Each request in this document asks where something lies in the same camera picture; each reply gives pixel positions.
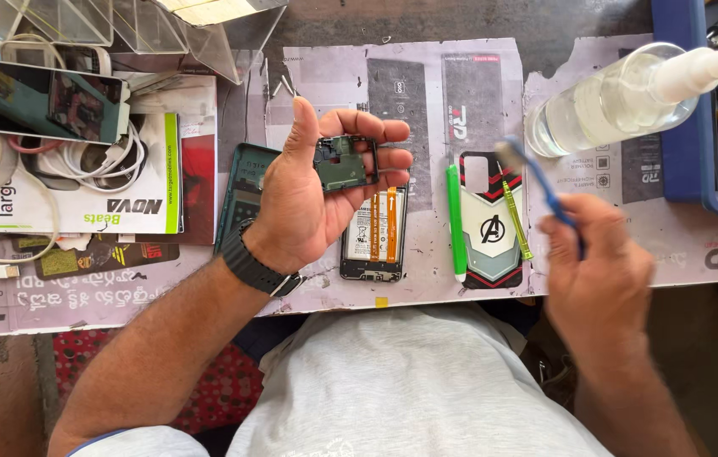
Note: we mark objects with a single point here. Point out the person's white shirt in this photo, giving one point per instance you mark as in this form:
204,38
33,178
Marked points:
410,387

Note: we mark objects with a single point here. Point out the red dotted cloth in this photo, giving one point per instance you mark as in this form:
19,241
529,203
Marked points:
219,387

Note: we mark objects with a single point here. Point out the grey printed paper sheet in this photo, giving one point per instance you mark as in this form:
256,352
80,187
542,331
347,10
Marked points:
670,241
79,301
426,114

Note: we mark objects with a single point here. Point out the red booklet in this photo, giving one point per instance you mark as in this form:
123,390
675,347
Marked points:
197,184

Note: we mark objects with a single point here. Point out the person's right fingers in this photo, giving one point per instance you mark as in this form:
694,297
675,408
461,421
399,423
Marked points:
562,235

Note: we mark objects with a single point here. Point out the green metal screwdriver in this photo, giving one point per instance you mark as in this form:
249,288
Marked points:
515,219

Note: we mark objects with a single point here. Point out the blue cleaning brush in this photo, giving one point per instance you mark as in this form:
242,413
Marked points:
540,178

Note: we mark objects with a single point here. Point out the person's left hand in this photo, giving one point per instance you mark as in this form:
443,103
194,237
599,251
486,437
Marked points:
295,203

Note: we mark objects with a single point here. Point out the black printed packet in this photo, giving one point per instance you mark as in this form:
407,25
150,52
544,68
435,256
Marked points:
105,254

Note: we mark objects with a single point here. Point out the white green product box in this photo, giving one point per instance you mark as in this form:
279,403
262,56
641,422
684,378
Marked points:
111,209

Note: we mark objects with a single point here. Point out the clear spray bottle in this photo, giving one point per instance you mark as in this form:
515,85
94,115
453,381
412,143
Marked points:
613,98

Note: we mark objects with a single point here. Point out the teal phone back cover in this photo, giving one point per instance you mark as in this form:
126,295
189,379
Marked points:
241,184

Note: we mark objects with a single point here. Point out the person's right hand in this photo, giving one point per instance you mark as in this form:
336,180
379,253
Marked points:
600,285

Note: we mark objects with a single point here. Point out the opened phone with battery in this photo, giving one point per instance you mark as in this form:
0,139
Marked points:
375,244

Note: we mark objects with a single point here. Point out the white phone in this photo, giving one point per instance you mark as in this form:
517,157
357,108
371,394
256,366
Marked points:
83,58

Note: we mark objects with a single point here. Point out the blue plastic tray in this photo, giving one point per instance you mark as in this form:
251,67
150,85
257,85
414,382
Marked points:
683,152

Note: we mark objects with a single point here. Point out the clear acrylic stands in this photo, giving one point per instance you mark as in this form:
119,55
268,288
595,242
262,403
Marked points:
143,25

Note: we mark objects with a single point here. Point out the printed phone case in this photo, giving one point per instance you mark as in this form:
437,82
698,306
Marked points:
492,254

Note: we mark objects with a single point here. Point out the black phone frame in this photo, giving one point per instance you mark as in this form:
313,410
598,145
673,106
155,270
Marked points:
341,166

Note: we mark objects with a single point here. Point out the white-framed smartphone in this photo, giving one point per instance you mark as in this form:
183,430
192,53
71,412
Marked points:
41,101

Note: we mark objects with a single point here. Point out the black wristwatch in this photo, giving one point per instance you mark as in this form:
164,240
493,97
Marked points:
251,263

